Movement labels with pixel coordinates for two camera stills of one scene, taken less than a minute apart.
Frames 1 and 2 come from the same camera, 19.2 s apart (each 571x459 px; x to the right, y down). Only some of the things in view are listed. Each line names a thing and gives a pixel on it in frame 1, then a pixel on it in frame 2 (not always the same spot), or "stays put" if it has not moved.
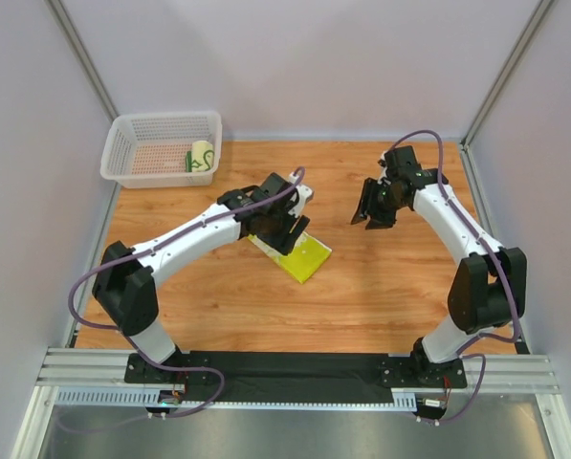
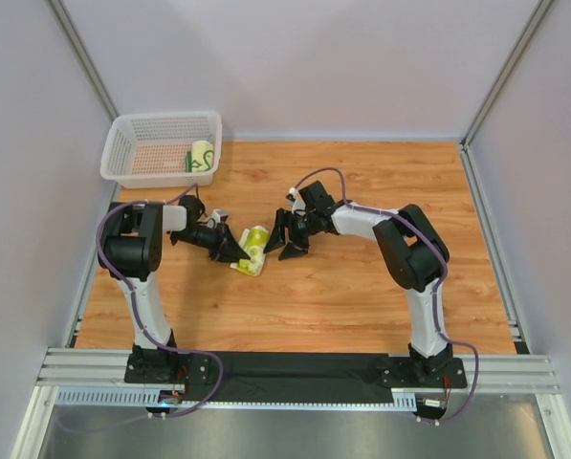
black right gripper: x=376 y=204 -> x=294 y=229
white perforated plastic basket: x=149 y=150 stays put
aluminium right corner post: x=538 y=15 stays put
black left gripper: x=279 y=229 -> x=220 y=243
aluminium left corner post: x=84 y=57 stays put
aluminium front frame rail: x=104 y=368 stays put
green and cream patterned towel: x=201 y=158 stays put
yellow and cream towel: x=305 y=258 -> x=253 y=241
